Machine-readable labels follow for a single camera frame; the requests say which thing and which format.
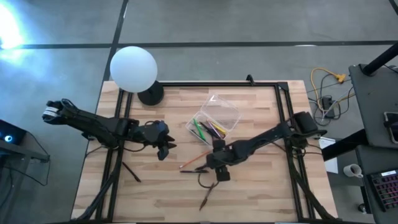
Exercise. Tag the grey desk top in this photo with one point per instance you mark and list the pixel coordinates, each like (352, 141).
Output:
(373, 93)

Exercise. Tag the smartphone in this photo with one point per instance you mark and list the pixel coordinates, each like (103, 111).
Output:
(392, 124)

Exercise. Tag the backlit black keyboard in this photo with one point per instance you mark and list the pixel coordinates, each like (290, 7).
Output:
(385, 189)

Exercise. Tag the dark grey pen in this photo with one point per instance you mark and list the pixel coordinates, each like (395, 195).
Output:
(199, 137)

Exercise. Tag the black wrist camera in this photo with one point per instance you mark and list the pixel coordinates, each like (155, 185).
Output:
(223, 173)
(163, 153)

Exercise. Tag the white paper sheet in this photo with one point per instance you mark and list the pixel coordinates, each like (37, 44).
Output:
(331, 161)

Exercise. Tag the green pen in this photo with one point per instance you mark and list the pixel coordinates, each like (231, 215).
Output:
(199, 129)

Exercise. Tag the black power adapter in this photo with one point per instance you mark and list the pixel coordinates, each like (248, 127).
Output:
(327, 105)

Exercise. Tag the black round lamp base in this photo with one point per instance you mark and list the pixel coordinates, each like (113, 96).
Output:
(153, 96)

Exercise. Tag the black pen with white print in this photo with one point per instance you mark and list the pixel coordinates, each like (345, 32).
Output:
(131, 172)

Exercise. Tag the dark brown pen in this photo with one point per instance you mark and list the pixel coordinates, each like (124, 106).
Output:
(207, 196)

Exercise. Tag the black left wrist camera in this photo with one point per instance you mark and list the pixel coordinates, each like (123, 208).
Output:
(163, 153)

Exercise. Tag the pink pen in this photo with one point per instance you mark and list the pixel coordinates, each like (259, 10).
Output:
(214, 130)

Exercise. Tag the white mug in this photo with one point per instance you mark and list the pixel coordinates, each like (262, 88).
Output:
(352, 170)

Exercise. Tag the orange pencil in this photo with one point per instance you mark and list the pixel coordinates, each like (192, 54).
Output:
(194, 159)

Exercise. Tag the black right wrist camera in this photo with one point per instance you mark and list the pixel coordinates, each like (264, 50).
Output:
(223, 173)

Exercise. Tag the yellow pen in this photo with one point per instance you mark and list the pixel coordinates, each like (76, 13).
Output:
(218, 127)

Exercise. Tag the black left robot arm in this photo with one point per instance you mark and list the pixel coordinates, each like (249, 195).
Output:
(93, 124)

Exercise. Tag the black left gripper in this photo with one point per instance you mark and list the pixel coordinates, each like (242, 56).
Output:
(152, 133)

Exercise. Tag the black pole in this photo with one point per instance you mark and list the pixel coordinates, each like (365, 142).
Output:
(381, 59)

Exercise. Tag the black frame clamp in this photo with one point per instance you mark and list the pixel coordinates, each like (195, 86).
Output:
(249, 79)

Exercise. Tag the black device with blue light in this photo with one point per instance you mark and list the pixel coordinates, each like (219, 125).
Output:
(9, 132)

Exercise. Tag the clear plastic supply box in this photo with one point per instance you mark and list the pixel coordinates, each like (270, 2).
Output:
(217, 119)

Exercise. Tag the white globe lamp shade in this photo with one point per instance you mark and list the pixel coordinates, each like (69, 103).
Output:
(133, 69)

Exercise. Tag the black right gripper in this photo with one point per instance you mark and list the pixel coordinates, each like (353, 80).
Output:
(227, 155)

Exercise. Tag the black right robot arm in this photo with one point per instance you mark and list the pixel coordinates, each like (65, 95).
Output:
(267, 135)

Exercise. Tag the dark side stand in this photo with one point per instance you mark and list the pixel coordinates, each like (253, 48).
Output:
(21, 154)

